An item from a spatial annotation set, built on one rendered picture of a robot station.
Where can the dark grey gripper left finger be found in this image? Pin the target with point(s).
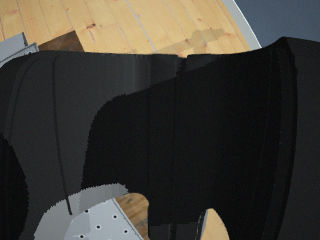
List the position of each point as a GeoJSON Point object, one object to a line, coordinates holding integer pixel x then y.
{"type": "Point", "coordinates": [80, 128]}

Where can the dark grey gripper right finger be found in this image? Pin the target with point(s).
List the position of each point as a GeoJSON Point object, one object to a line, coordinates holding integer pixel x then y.
{"type": "Point", "coordinates": [249, 143]}

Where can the grey metal base plate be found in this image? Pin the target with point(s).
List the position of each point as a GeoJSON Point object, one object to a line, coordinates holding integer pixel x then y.
{"type": "Point", "coordinates": [105, 221]}

